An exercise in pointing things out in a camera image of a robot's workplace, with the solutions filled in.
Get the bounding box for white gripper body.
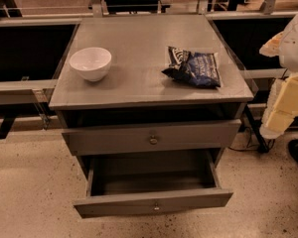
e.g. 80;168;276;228
259;73;298;139

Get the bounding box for grey drawer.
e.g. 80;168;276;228
74;150;232;218
63;119;241;156

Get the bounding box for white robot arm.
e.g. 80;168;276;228
259;13;298;139

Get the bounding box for grey top drawer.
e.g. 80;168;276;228
63;119;241;156

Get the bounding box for grey wooden drawer cabinet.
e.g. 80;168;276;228
50;14;253;172

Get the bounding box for blue chip bag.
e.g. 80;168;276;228
163;47;221;88

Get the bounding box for white ceramic bowl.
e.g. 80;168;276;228
70;47;112;81

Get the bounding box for grey metal right rail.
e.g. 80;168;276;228
240;68;285;79

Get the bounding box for grey metal rail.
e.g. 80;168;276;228
240;68;285;79
0;79;57;105

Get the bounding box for black floor cables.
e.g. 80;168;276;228
227;126;276;153

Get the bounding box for grey metal left rail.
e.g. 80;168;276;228
0;79;57;105

